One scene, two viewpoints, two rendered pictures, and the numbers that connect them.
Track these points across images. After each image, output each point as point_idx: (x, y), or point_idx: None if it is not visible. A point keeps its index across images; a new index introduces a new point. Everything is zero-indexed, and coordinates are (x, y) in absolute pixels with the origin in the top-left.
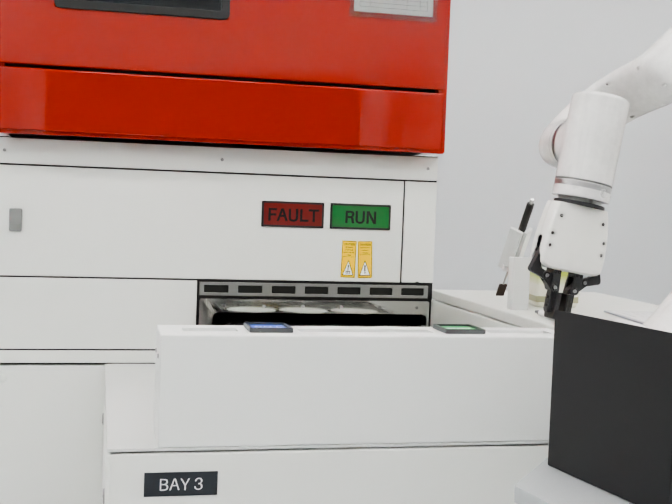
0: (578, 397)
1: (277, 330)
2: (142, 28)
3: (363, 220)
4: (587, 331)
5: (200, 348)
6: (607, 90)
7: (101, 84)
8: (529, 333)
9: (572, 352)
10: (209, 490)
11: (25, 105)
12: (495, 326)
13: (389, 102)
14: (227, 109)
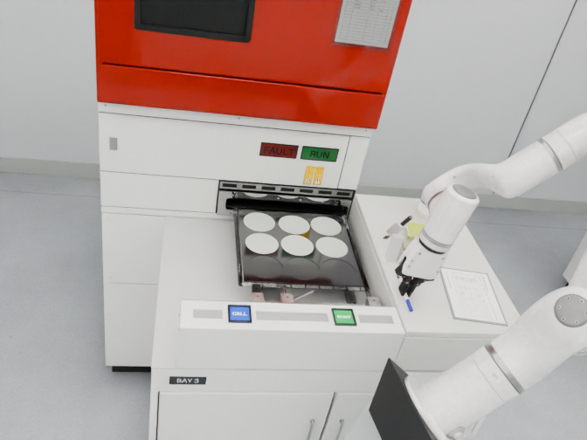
0: (387, 404)
1: (243, 322)
2: (191, 45)
3: (321, 156)
4: (398, 386)
5: (200, 333)
6: (473, 175)
7: (164, 79)
8: (381, 324)
9: (390, 384)
10: (202, 382)
11: (116, 88)
12: (376, 264)
13: (348, 99)
14: (244, 98)
